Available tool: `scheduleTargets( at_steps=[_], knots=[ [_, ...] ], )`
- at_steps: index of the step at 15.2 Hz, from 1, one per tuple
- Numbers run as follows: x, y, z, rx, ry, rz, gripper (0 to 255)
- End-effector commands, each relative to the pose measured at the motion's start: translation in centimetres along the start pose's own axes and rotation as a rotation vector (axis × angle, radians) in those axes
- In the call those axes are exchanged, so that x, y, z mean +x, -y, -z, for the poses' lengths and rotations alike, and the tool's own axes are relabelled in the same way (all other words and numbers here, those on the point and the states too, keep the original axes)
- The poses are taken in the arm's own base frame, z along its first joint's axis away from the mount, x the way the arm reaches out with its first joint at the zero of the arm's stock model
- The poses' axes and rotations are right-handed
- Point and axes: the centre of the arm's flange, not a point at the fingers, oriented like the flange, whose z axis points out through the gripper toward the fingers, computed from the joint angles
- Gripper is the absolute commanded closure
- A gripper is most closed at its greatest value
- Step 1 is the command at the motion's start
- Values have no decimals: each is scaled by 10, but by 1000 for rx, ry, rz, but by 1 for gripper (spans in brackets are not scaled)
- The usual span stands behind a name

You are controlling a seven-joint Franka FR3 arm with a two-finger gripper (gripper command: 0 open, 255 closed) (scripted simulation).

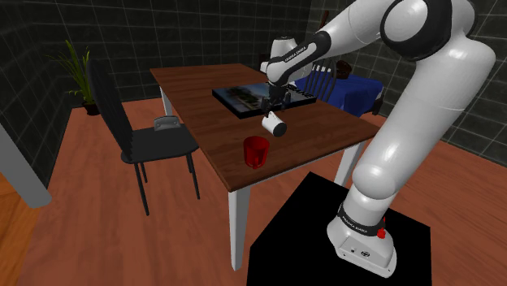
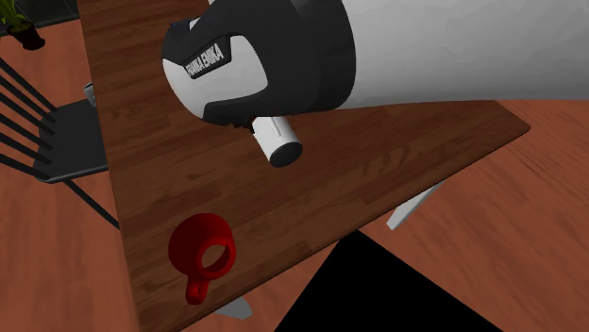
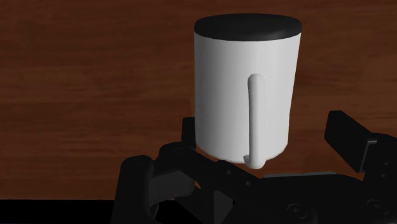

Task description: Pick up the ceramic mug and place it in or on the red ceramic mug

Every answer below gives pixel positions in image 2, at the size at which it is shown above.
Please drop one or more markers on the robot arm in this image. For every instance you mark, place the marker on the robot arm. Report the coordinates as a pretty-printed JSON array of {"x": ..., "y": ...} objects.
[{"x": 437, "y": 50}]

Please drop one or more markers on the white cylinder with grey end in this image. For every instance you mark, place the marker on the white cylinder with grey end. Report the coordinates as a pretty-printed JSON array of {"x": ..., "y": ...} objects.
[{"x": 276, "y": 140}]

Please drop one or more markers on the wooden table with white legs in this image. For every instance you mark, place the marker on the wooden table with white legs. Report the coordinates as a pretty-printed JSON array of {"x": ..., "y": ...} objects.
[{"x": 331, "y": 184}]

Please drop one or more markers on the small grey object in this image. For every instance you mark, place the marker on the small grey object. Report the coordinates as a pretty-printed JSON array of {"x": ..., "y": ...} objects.
[{"x": 90, "y": 93}]

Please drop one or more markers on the black chair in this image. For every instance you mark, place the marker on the black chair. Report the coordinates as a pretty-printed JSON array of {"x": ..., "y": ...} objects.
[{"x": 76, "y": 142}]

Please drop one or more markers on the potted green plant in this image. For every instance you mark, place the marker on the potted green plant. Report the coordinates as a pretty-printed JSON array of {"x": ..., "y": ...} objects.
[{"x": 27, "y": 34}]

